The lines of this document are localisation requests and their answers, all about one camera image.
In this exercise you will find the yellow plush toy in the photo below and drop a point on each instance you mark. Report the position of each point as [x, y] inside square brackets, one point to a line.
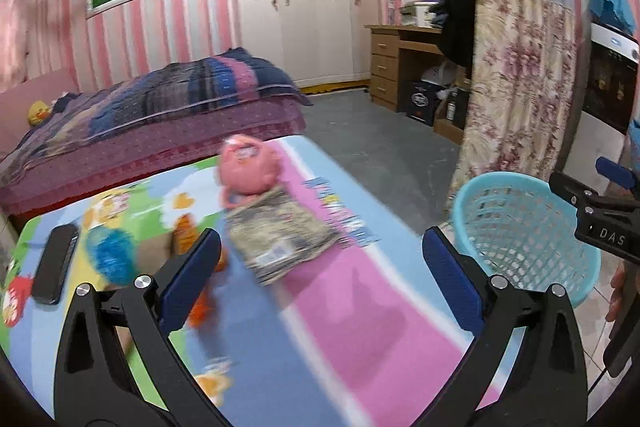
[38, 112]

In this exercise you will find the light blue mesh trash basket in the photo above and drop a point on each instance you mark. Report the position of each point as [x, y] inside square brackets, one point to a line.
[513, 225]

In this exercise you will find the blue cloth on fridge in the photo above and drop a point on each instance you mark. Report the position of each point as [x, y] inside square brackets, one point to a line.
[615, 13]

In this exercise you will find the blue plaid quilt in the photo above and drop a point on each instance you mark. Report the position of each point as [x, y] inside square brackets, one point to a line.
[176, 91]

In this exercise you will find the pink cartoon mug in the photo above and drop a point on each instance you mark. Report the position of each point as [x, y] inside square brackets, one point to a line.
[247, 168]

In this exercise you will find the floral beige curtain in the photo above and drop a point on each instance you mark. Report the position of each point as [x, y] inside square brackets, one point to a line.
[523, 75]

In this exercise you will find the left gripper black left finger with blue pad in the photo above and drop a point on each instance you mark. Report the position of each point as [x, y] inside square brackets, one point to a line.
[116, 365]

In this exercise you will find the bed with purple sheet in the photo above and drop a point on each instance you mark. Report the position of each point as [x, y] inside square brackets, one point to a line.
[52, 182]

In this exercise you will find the colourful cartoon table mat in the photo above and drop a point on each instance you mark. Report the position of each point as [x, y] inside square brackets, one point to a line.
[360, 336]

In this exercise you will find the wooden desk with drawers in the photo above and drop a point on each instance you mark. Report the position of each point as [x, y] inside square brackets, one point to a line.
[404, 54]

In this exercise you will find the black box under desk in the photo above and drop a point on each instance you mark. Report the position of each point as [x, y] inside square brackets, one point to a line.
[422, 101]

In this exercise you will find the black phone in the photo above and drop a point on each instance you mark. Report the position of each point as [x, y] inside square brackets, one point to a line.
[51, 272]

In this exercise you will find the patterned paper packet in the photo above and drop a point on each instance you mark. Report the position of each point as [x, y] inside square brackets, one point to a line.
[274, 232]

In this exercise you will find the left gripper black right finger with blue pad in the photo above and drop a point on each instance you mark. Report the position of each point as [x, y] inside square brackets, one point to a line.
[524, 366]

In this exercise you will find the orange crumpled wrapper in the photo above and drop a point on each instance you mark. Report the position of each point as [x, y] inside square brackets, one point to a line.
[190, 294]

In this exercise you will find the white black fridge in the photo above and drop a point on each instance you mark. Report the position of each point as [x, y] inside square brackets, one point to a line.
[607, 105]

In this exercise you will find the person's hand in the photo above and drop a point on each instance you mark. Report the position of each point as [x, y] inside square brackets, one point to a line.
[617, 284]

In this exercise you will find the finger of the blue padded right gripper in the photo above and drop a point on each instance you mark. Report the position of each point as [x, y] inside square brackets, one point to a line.
[622, 176]

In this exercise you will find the black hanging garment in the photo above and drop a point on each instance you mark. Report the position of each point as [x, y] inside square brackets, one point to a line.
[457, 35]

